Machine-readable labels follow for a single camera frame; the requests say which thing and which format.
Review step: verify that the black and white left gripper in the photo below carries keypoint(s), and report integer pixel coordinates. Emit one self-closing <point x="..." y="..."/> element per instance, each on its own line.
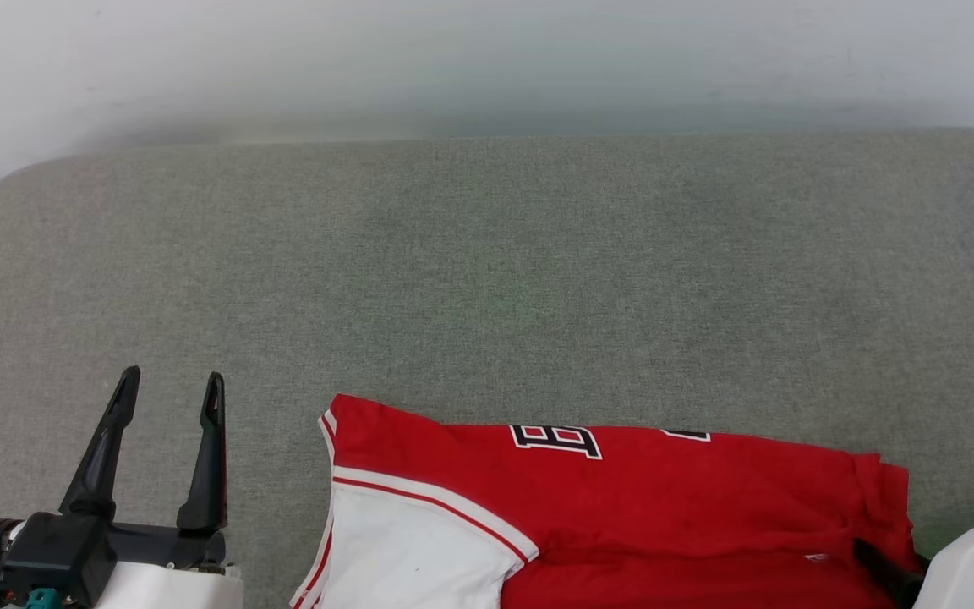
<point x="73" y="550"/>

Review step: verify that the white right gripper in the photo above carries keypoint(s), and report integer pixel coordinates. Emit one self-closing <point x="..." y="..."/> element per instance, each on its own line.
<point x="969" y="567"/>

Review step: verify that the red and white jersey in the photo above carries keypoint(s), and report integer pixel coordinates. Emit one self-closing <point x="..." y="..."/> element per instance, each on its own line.
<point x="664" y="516"/>

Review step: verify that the grey fabric sofa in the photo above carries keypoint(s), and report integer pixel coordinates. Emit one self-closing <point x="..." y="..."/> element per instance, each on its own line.
<point x="487" y="288"/>

